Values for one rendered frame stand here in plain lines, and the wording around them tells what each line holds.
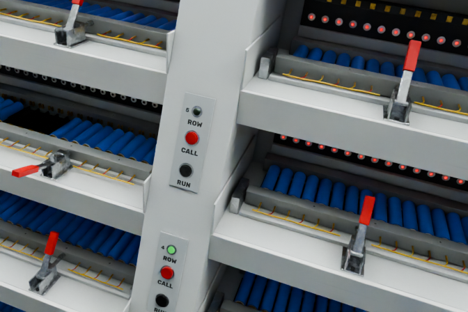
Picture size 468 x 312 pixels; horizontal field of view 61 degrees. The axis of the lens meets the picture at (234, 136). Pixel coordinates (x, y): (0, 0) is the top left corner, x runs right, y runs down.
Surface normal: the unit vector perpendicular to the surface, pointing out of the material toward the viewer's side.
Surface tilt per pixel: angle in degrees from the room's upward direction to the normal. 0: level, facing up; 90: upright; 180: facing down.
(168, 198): 90
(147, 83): 109
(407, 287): 19
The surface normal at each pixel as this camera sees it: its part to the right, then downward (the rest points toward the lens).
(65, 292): 0.11, -0.86
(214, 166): -0.26, 0.15
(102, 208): -0.30, 0.46
